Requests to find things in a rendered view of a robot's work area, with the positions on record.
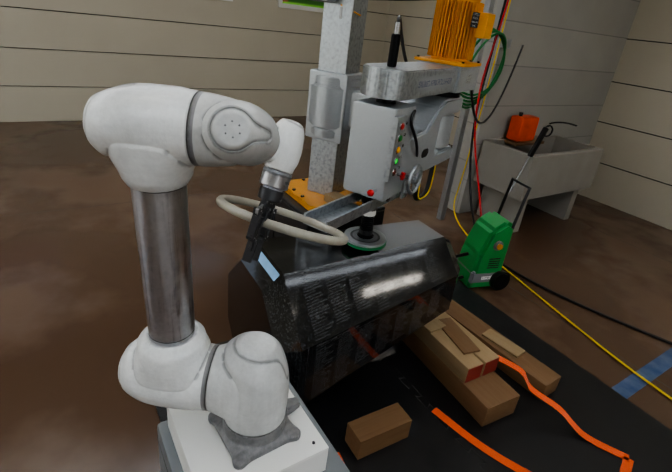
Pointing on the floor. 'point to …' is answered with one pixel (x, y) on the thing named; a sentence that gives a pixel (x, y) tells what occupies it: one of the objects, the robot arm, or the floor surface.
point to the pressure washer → (489, 248)
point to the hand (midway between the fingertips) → (253, 250)
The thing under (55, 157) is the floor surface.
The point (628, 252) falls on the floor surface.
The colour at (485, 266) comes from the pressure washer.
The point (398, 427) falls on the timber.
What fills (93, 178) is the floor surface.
